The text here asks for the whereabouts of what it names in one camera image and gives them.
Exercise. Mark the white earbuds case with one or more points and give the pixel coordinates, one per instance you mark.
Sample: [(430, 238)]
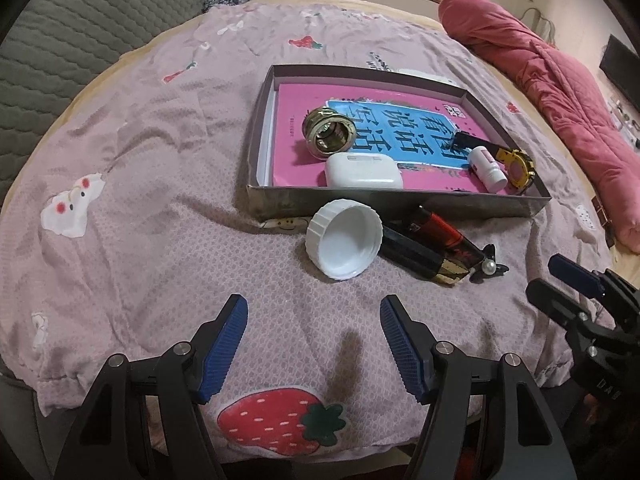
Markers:
[(360, 170)]

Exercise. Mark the pink book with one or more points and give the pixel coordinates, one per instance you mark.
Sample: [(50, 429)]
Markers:
[(300, 125)]

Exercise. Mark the grey quilted headboard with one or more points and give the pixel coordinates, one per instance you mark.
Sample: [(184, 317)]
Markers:
[(75, 35)]

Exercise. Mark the white bottle cap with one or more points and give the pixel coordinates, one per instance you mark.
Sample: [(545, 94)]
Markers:
[(345, 245)]

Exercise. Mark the pink strawberry print blanket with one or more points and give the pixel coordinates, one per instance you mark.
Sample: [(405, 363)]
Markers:
[(150, 210)]

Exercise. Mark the yellow black wristwatch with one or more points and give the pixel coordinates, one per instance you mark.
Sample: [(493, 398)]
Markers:
[(521, 170)]

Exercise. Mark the black television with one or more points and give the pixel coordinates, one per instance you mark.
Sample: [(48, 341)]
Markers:
[(622, 67)]

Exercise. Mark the black pearl hair clip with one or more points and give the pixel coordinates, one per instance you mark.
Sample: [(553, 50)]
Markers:
[(494, 269)]

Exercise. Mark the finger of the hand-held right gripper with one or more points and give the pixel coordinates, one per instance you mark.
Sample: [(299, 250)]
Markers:
[(575, 270), (555, 300)]

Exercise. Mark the red quilted duvet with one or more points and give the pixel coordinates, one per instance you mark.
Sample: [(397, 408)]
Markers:
[(550, 70)]

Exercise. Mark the small white bottle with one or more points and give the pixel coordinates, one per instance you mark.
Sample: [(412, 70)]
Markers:
[(485, 165)]

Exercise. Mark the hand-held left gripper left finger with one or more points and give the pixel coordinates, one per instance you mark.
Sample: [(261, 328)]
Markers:
[(225, 350)]

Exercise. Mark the blue patterned cloth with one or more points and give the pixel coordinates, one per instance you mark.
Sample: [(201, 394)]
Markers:
[(227, 1)]

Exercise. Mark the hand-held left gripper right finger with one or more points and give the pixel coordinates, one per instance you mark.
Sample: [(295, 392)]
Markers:
[(402, 350)]

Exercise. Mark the dark cardboard box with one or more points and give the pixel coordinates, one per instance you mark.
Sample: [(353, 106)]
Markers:
[(400, 205)]

